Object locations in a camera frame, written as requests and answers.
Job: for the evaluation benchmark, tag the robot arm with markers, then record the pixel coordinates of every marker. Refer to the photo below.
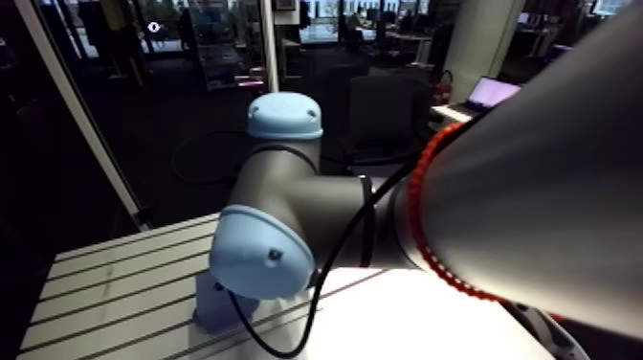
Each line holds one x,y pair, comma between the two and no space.
527,201

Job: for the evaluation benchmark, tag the dark office chair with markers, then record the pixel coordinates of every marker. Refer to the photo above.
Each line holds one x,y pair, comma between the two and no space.
382,110

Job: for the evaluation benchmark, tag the open laptop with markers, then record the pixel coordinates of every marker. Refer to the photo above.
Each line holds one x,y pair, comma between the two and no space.
492,92

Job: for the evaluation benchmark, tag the white frame post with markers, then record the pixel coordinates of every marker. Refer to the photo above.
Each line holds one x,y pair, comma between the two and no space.
85,120

